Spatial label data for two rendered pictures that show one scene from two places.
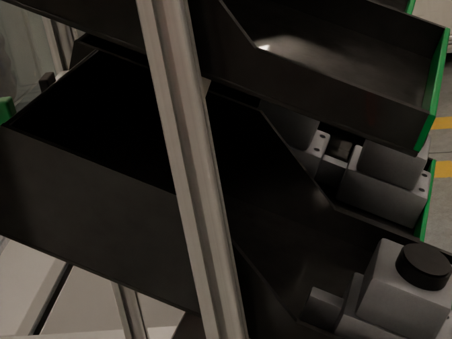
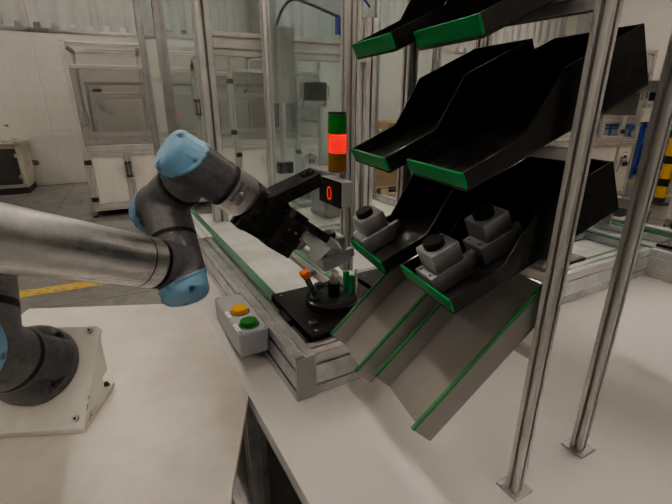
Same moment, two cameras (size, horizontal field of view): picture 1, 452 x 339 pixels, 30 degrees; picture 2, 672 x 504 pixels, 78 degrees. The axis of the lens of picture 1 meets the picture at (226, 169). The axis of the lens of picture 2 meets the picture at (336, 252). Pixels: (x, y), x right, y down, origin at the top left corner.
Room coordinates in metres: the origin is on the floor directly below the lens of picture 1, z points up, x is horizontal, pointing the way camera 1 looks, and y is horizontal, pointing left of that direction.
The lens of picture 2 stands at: (0.90, -0.59, 1.45)
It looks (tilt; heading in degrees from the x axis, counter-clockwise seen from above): 20 degrees down; 140
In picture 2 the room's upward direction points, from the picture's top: straight up
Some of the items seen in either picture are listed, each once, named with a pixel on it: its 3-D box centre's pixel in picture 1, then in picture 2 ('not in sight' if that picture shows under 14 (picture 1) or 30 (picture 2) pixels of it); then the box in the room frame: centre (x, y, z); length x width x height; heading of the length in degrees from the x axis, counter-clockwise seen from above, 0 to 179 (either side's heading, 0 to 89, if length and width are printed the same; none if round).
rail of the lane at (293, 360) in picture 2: not in sight; (242, 293); (-0.12, -0.09, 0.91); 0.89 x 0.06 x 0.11; 169
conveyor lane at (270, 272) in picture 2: not in sight; (294, 279); (-0.12, 0.09, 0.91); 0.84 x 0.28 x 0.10; 169
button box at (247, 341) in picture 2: not in sight; (240, 322); (0.05, -0.18, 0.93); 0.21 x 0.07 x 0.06; 169
